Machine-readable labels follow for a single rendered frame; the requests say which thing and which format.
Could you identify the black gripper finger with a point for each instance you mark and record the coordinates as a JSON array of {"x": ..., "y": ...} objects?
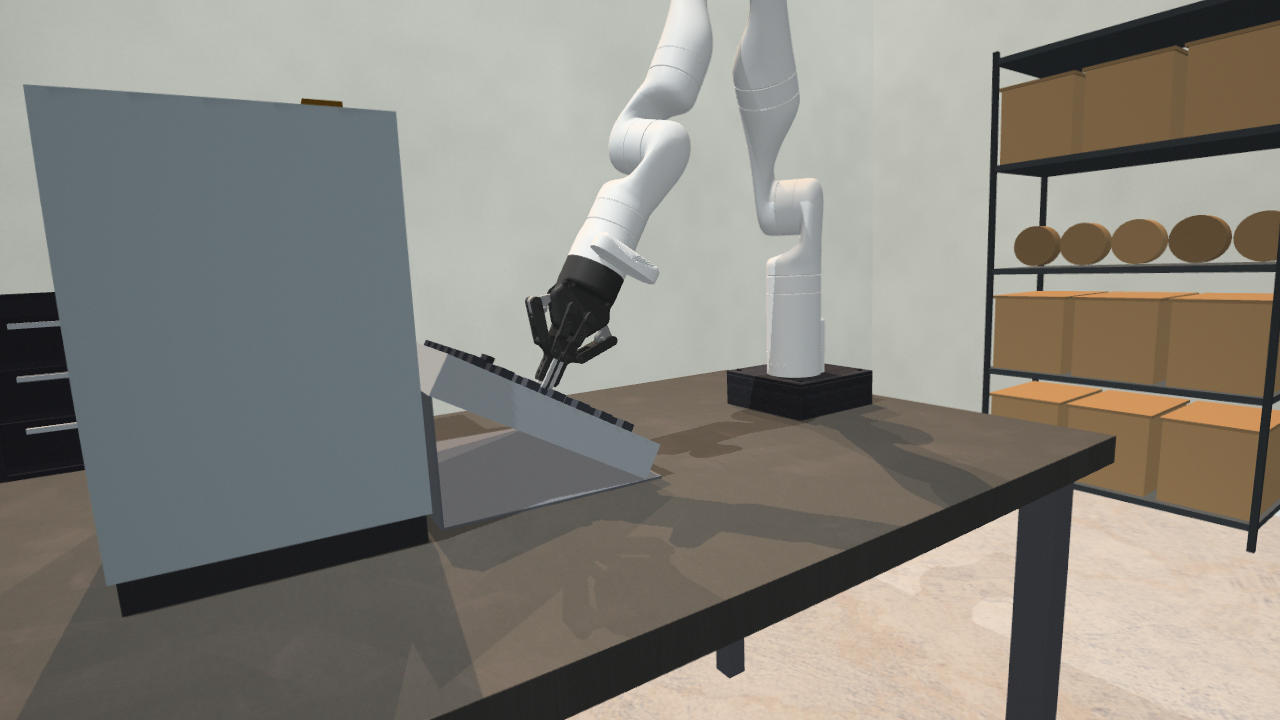
[
  {"x": 551, "y": 342},
  {"x": 603, "y": 340}
]

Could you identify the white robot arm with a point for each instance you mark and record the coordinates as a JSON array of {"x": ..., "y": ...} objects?
[{"x": 655, "y": 153}]

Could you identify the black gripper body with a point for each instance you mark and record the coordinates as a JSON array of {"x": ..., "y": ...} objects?
[{"x": 591, "y": 284}]

